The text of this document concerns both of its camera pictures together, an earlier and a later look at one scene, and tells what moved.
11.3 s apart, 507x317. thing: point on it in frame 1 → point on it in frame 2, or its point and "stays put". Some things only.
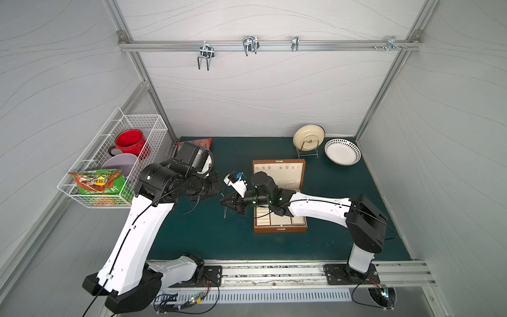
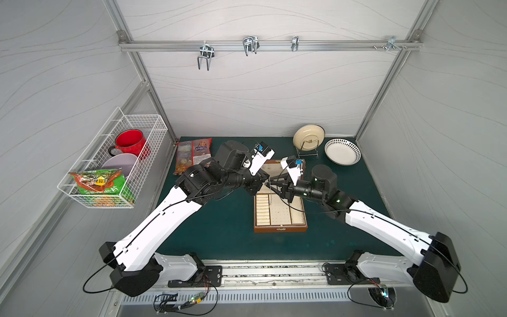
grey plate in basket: x=123 y=162 stays put
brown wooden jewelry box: x=292 y=172 stays put
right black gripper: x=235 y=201 → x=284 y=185
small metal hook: x=295 y=43 stays put
